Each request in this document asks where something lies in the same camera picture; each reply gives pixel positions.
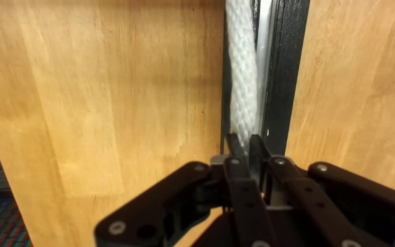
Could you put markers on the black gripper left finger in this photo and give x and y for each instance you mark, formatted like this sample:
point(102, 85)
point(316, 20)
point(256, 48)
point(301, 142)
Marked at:
point(244, 200)

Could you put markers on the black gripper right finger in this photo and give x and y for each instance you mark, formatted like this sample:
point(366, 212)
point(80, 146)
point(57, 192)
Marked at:
point(326, 200)

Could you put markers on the long black rail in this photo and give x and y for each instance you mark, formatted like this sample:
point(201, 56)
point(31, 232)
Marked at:
point(289, 68)

